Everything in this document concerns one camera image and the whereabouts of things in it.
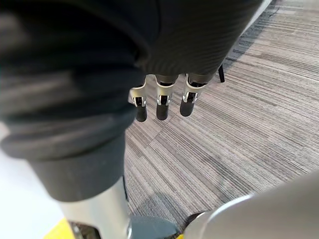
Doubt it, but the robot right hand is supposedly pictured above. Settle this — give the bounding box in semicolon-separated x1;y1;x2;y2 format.
0;0;263;239

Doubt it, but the black furniture leg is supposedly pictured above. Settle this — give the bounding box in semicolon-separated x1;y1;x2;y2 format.
217;64;226;84

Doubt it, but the yellow flat object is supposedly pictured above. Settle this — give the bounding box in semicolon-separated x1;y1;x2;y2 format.
42;216;78;239

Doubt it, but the grey rounded plastic object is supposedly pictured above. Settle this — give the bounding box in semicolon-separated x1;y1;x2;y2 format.
129;216;180;239

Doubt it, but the silver robot leg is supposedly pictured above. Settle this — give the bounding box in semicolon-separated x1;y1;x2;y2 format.
183;173;319;239

